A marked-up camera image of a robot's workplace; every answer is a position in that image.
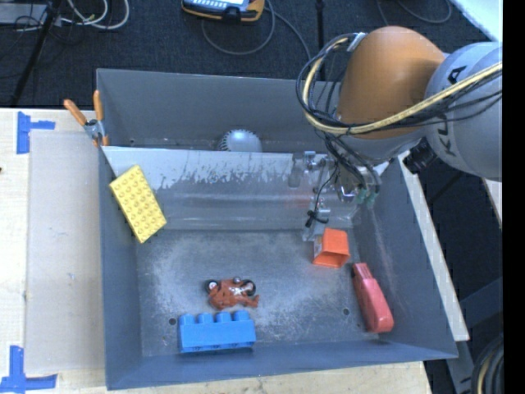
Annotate orange toy motorcycle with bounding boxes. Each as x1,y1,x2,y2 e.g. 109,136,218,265
203,277,261,311

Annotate grey ball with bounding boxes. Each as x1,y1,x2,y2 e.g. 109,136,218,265
216,128,263,153

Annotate orange plastic cup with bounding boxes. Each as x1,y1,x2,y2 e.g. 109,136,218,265
312,227,352,269

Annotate grey metal bin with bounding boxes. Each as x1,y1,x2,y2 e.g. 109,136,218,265
94,67,459,392

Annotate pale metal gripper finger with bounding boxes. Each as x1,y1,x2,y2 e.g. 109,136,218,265
288,150,329,189
302,198,332,242

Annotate blue building brick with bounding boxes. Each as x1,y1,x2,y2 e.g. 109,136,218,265
176,309,258,354

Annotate yellow studded flat plate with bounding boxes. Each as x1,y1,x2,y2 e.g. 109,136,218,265
108,164,168,245

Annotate red flat block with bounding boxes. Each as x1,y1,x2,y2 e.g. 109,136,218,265
351,262,395,335

